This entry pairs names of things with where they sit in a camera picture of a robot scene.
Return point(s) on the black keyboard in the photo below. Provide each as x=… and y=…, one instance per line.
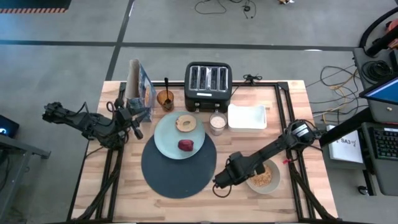
x=387, y=144

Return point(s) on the beige ceramic bowl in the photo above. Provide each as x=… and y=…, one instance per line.
x=275, y=180

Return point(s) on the dark round woven placemat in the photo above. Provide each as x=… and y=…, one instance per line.
x=178, y=177

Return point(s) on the black device blue light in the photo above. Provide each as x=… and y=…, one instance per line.
x=7, y=127

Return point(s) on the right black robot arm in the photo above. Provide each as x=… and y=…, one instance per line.
x=280, y=144

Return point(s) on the black hazard-striped floor mat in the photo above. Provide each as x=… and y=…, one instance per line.
x=34, y=4

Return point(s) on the computer monitor blue screen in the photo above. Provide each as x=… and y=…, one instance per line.
x=384, y=91

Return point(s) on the dark red plum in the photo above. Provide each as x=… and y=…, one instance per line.
x=186, y=145

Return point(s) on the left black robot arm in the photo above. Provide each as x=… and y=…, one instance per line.
x=81, y=121

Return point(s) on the grey computer desk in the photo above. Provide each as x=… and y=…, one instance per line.
x=385, y=115

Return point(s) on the white plastic bin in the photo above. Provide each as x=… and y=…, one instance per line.
x=247, y=118

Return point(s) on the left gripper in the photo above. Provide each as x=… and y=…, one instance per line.
x=127, y=115

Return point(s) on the amber glass cup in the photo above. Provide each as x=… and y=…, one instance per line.
x=161, y=101

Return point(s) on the pale green plate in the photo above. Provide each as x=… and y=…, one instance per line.
x=166, y=140

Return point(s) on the black spoon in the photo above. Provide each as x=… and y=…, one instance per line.
x=167, y=88

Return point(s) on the brown bagel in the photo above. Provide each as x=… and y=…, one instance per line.
x=180, y=124

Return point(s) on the tall clear glass of milk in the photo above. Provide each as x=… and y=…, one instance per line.
x=218, y=123

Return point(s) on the pink tape tag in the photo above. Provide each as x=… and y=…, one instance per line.
x=286, y=161

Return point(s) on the blue cereal box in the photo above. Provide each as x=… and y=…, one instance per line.
x=144, y=90

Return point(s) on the black aluminium rig frame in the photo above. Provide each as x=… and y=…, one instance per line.
x=280, y=102

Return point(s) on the grey side table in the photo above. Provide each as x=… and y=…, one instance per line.
x=15, y=161

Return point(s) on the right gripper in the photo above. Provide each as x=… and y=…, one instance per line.
x=242, y=168

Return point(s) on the orange shop vacuum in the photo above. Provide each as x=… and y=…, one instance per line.
x=392, y=26

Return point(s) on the black four-slot toaster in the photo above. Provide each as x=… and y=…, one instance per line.
x=207, y=99

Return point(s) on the golden cereal flakes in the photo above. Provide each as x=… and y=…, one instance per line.
x=264, y=180

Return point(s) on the white notepad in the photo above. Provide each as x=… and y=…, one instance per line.
x=346, y=146

